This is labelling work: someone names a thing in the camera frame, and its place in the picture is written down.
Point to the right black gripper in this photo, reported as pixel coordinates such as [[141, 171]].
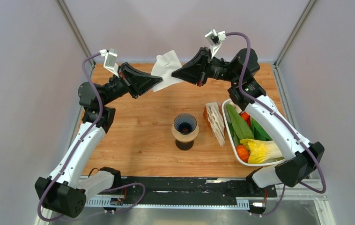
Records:
[[195, 71]]

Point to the green leaf vegetable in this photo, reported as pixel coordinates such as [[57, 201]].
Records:
[[240, 126]]

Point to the glass carafe red lid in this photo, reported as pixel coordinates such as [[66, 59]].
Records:
[[184, 145]]

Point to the white plastic tray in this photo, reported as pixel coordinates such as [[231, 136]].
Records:
[[226, 120]]

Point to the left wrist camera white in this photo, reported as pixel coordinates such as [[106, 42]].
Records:
[[110, 57]]

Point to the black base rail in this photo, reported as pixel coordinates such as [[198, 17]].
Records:
[[184, 193]]

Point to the green bok choy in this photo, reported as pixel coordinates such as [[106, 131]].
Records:
[[258, 132]]

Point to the dark blue coffee dripper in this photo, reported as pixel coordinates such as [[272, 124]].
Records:
[[185, 123]]

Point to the stack of paper filters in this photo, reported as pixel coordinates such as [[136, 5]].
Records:
[[213, 118]]

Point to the aluminium frame post left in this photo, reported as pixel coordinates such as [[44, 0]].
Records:
[[73, 27]]

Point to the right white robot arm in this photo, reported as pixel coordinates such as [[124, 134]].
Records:
[[302, 157]]

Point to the yellow napa cabbage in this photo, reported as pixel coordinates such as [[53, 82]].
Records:
[[261, 151]]

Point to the aluminium frame post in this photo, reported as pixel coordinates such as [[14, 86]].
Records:
[[295, 31], [73, 27]]

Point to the aluminium frame post right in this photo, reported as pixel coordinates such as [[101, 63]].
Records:
[[295, 31]]

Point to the white paper coffee filter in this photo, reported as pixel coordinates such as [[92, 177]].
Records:
[[164, 66]]

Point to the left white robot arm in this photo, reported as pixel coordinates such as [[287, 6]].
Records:
[[63, 191]]

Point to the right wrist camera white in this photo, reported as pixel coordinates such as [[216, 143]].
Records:
[[215, 39]]

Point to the red pepper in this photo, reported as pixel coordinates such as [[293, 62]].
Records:
[[245, 116]]

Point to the orange tomato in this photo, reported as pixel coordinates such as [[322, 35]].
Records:
[[243, 153]]

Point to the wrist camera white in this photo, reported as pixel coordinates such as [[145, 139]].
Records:
[[110, 57], [215, 39]]

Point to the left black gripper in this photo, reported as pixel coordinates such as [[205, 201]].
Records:
[[136, 82]]

